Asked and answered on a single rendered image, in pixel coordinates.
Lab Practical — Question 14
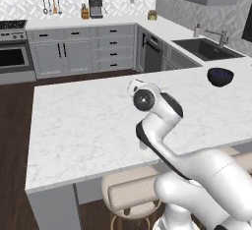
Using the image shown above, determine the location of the black dishwasher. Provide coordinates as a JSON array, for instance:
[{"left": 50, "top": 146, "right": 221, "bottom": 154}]
[{"left": 143, "top": 32, "right": 164, "bottom": 74}]

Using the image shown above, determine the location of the wooden knife block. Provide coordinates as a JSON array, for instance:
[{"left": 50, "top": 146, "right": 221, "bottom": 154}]
[{"left": 80, "top": 3, "right": 91, "bottom": 21}]

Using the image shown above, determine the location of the silver coffee machine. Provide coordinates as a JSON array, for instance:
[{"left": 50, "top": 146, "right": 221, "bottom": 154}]
[{"left": 88, "top": 0, "right": 105, "bottom": 20}]

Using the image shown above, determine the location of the dark blue bowl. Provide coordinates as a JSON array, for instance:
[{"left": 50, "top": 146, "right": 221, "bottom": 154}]
[{"left": 207, "top": 67, "right": 235, "bottom": 88}]

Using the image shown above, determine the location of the silver stove with oven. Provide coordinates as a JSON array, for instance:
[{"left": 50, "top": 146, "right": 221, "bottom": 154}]
[{"left": 0, "top": 19, "right": 37, "bottom": 86}]

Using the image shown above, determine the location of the silver hanging ladle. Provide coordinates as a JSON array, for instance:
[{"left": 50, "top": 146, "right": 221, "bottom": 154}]
[{"left": 40, "top": 0, "right": 49, "bottom": 16}]

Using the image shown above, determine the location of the grey base cupboard run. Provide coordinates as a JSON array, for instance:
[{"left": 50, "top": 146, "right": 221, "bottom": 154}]
[{"left": 26, "top": 24, "right": 145, "bottom": 80}]

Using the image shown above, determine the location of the wooden hanging spatula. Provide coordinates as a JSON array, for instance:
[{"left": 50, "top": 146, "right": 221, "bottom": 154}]
[{"left": 51, "top": 0, "right": 59, "bottom": 15}]

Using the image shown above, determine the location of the black window frame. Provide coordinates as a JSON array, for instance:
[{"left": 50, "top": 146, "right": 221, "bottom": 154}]
[{"left": 241, "top": 8, "right": 252, "bottom": 43}]

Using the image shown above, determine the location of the grey soap dispenser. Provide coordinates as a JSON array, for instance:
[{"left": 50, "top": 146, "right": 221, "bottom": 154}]
[{"left": 193, "top": 23, "right": 202, "bottom": 38}]

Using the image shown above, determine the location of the silver tap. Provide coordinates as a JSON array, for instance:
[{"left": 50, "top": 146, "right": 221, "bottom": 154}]
[{"left": 205, "top": 29, "right": 230, "bottom": 48}]

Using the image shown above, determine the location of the beige round stool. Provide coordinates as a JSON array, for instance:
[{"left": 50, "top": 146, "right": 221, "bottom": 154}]
[{"left": 100, "top": 166, "right": 165, "bottom": 230}]

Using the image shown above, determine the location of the black sink basin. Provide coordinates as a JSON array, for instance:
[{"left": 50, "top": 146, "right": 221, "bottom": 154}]
[{"left": 171, "top": 37, "right": 246, "bottom": 62}]

